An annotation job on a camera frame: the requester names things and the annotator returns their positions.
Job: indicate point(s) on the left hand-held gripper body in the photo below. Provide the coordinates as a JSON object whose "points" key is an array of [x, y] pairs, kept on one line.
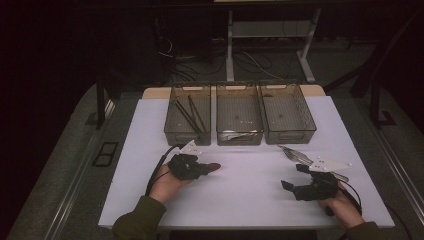
{"points": [[185, 168]]}

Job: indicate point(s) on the aluminium rail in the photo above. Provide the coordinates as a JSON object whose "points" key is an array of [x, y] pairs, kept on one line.
{"points": [[405, 181], [71, 196]]}

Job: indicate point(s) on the white table cover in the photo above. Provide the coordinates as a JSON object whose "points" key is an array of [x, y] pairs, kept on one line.
{"points": [[246, 200]]}

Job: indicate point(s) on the white ceramic spoon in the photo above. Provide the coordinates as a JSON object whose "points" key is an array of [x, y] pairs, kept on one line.
{"points": [[238, 135]]}

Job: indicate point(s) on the dark brown chopstick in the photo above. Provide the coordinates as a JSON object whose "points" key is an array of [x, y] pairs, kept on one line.
{"points": [[189, 115], [196, 113]]}

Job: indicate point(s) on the person's right hand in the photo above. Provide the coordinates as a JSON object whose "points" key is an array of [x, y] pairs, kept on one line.
{"points": [[346, 210]]}

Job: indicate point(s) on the black slanted beam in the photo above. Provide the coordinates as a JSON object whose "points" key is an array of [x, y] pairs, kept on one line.
{"points": [[366, 66]]}

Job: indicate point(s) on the black metal stand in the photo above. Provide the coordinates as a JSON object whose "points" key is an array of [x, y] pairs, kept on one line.
{"points": [[374, 106]]}

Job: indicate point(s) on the white metal desk frame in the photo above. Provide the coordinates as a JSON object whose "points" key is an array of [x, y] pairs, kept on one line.
{"points": [[229, 50]]}

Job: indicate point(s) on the smoky transparent plastic bin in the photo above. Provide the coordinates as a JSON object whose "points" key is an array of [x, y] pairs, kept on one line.
{"points": [[173, 123], [239, 111], [286, 115]]}

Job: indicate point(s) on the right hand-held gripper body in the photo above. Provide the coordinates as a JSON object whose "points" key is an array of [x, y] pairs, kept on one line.
{"points": [[320, 190]]}

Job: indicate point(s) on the person's left hand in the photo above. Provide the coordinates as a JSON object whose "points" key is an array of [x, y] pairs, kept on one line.
{"points": [[165, 186]]}

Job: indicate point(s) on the long black chopstick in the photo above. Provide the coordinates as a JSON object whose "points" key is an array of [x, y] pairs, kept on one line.
{"points": [[185, 116]]}

